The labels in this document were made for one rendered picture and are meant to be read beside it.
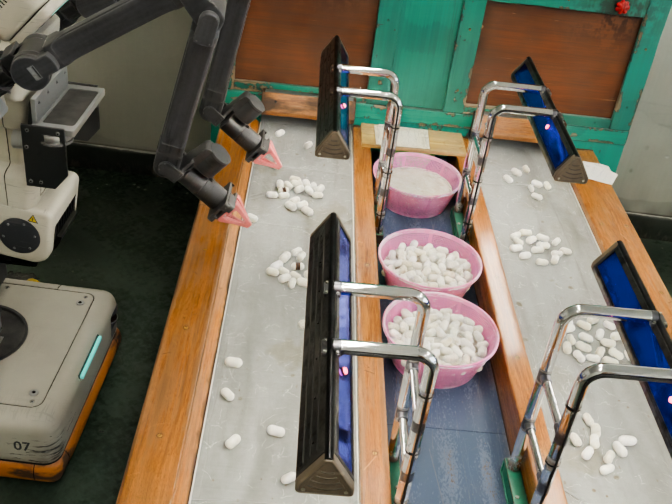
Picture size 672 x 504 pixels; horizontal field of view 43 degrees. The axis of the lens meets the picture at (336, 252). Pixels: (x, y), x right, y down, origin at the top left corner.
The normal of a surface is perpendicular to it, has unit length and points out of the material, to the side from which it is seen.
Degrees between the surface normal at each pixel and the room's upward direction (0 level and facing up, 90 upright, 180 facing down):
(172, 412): 0
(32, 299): 0
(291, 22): 90
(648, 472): 0
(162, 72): 90
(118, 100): 90
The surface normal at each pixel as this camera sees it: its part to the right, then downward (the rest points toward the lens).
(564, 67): -0.01, 0.56
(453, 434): 0.11, -0.82
